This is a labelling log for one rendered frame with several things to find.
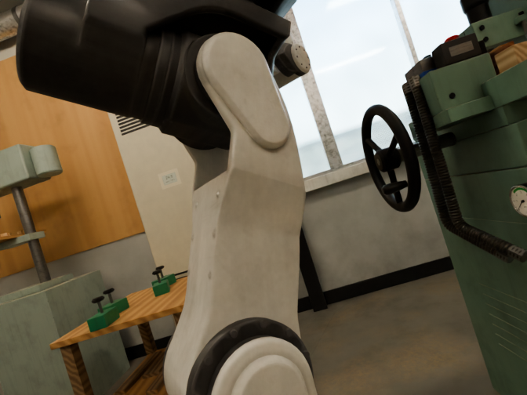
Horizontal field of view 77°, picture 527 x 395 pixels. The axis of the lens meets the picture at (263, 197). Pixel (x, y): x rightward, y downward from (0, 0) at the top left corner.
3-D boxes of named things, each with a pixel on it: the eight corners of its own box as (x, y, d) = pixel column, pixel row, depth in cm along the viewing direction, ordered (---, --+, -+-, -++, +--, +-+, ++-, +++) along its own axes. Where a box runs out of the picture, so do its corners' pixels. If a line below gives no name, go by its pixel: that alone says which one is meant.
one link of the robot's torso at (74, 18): (2, 52, 29) (50, -105, 33) (27, 110, 40) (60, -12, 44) (281, 135, 41) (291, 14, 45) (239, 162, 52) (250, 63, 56)
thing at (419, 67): (407, 89, 83) (401, 69, 83) (449, 76, 83) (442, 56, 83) (433, 69, 70) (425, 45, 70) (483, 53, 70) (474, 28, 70)
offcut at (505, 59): (499, 74, 66) (493, 56, 66) (515, 70, 66) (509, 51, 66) (518, 64, 61) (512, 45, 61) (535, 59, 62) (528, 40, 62)
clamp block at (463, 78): (412, 126, 85) (401, 92, 85) (463, 110, 84) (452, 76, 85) (442, 110, 70) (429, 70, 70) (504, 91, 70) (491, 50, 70)
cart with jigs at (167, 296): (158, 379, 193) (124, 275, 194) (249, 354, 188) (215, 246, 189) (89, 476, 128) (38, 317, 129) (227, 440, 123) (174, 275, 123)
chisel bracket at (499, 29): (465, 66, 90) (455, 37, 90) (515, 50, 89) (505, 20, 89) (482, 54, 82) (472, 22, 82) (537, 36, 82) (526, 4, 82)
